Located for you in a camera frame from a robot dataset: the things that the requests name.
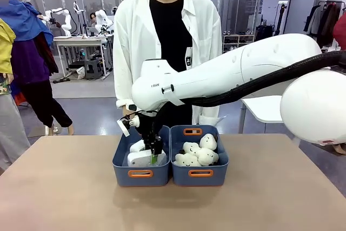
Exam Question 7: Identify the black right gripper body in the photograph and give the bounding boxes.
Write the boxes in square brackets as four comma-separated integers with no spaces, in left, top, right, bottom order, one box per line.
[139,110,164,142]

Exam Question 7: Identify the white digital clock with display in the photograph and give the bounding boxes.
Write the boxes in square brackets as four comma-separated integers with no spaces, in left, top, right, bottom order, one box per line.
[129,139,147,154]

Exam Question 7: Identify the white digital clock with buttons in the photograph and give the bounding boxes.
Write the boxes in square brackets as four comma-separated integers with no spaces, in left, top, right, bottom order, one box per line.
[127,149,168,168]

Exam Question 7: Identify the white cloud plush toy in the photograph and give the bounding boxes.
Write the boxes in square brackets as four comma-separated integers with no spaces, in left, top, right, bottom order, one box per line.
[172,153,202,168]
[196,147,220,167]
[182,142,201,156]
[199,133,218,151]

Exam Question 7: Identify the person in white coat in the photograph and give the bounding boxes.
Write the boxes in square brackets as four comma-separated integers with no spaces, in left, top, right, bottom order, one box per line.
[112,0,224,127]

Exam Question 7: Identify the white name badge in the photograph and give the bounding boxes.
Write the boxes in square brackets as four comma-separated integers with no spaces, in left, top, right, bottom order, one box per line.
[185,47,194,69]

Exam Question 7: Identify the grey plastic stool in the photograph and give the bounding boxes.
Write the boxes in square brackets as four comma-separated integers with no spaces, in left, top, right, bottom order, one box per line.
[84,59,102,79]

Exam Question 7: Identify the black mannequin trousers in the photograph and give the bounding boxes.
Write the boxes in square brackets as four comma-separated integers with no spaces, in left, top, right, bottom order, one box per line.
[20,78,74,136]

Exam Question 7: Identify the background workbench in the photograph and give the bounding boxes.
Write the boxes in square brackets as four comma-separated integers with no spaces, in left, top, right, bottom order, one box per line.
[53,35,110,81]

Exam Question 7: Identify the white background table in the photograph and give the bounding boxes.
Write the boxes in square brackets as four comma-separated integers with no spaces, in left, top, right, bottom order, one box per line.
[239,95,286,135]

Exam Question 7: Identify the wooden shoe rack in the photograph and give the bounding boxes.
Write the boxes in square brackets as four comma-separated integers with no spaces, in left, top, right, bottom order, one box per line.
[222,34,256,53]

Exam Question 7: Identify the purple shirt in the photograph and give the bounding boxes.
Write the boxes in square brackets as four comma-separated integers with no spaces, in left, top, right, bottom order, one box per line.
[10,32,59,84]

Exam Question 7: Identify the person in yellow top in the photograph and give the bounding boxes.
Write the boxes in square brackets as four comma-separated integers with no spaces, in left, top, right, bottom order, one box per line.
[0,0,31,173]

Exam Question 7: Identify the black bag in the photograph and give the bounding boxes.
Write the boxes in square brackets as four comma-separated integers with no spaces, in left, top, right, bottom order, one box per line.
[255,24,275,42]

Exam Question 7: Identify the blue jacket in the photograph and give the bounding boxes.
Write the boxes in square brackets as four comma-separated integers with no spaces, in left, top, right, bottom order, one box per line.
[0,0,54,47]

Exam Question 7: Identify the black tripod stand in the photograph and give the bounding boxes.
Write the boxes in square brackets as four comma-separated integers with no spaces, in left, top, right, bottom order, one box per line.
[274,1,289,36]

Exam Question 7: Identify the clothes rack with coats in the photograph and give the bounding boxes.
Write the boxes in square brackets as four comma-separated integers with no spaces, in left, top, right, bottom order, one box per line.
[302,0,346,51]

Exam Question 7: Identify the person in red top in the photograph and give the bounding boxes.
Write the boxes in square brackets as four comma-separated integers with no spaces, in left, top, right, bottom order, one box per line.
[332,13,346,156]

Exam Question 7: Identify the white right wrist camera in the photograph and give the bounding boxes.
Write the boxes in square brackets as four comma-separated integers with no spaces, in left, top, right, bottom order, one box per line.
[116,116,141,137]

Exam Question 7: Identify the blue basket with orange handles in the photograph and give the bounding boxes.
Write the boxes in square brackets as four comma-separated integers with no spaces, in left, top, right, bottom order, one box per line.
[170,124,230,187]
[112,126,171,188]

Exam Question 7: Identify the black cable conduit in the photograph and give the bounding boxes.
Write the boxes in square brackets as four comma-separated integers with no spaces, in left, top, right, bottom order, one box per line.
[186,50,346,108]

